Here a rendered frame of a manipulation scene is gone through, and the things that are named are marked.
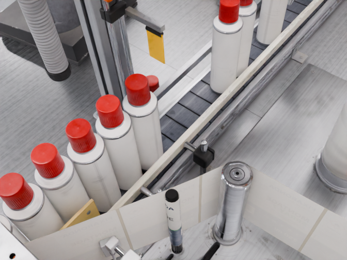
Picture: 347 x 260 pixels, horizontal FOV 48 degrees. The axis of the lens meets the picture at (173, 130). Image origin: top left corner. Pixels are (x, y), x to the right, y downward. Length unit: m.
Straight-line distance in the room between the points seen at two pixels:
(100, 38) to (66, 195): 0.26
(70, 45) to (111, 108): 0.42
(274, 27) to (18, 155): 0.59
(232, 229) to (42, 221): 0.26
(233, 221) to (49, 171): 0.25
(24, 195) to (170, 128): 0.34
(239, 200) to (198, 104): 0.32
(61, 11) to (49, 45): 0.41
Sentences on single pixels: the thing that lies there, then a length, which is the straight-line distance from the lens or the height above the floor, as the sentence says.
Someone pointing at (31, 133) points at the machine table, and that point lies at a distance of 0.87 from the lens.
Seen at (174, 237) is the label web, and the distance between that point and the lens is 0.56.
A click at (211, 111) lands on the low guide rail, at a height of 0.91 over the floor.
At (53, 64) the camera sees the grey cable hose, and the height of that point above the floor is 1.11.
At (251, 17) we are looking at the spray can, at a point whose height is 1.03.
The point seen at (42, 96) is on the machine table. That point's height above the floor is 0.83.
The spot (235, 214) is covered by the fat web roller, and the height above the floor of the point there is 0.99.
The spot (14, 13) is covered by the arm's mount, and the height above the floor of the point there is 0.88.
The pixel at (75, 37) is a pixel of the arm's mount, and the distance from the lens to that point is 0.94.
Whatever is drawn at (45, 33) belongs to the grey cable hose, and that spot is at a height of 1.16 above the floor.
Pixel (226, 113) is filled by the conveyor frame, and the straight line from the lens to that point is 0.77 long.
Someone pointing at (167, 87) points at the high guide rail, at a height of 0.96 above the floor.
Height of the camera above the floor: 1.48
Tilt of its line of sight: 54 degrees down
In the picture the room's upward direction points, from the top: 4 degrees counter-clockwise
